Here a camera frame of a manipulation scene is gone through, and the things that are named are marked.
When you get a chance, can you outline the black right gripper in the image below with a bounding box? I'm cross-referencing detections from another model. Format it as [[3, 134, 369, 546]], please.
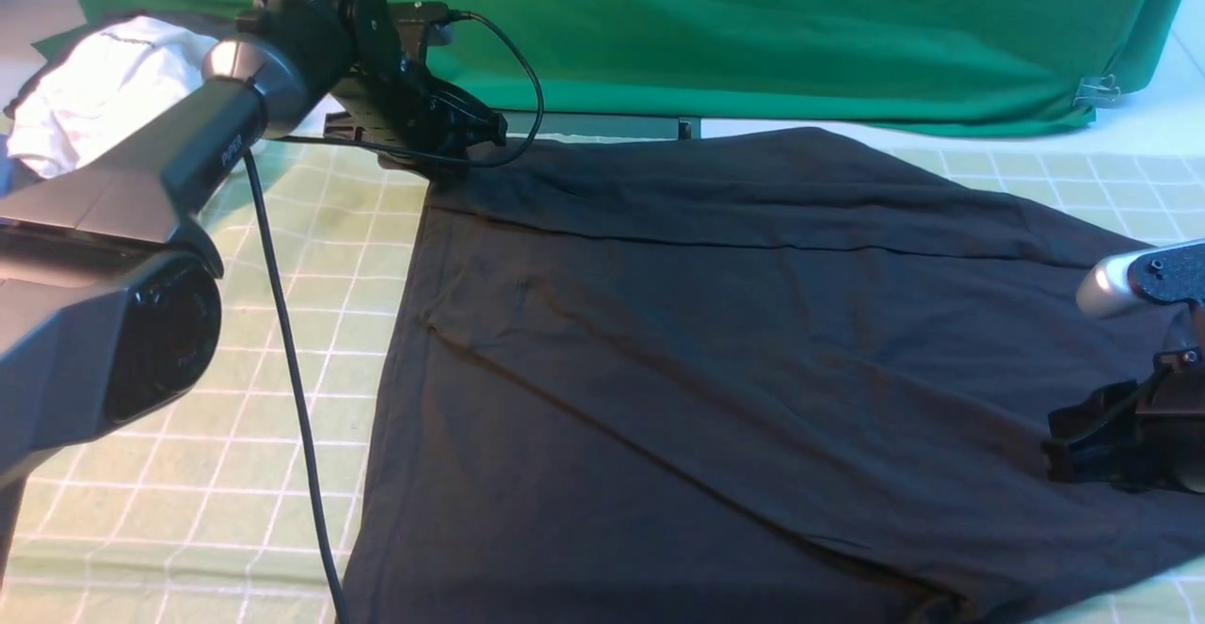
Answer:
[[1040, 349, 1204, 495]]

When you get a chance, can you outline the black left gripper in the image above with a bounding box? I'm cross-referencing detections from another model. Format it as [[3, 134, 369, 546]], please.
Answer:
[[327, 58, 509, 173]]

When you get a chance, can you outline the dark gray long-sleeve shirt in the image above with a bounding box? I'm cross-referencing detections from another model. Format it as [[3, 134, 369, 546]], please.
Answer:
[[343, 128, 1203, 623]]

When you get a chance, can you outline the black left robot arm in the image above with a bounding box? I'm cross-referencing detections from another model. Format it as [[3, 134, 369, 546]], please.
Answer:
[[1, 0, 506, 552]]

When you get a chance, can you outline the white crumpled shirt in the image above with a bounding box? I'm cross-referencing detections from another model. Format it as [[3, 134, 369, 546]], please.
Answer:
[[8, 16, 217, 179]]

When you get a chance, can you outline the dark garment under white shirt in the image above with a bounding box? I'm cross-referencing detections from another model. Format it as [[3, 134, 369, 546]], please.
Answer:
[[2, 8, 235, 117]]

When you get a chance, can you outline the dark green metal bar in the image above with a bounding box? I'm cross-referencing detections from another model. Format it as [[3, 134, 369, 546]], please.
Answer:
[[325, 111, 703, 141]]

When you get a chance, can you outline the silver binder clip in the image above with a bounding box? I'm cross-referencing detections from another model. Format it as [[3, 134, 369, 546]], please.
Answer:
[[1072, 73, 1123, 108]]

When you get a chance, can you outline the green backdrop cloth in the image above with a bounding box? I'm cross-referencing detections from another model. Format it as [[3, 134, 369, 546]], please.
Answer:
[[55, 0, 1201, 136]]

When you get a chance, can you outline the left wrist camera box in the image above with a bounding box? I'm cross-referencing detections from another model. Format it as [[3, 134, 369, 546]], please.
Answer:
[[389, 1, 457, 53]]

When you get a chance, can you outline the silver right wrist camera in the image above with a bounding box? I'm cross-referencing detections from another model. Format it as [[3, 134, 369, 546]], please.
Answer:
[[1076, 239, 1204, 319]]

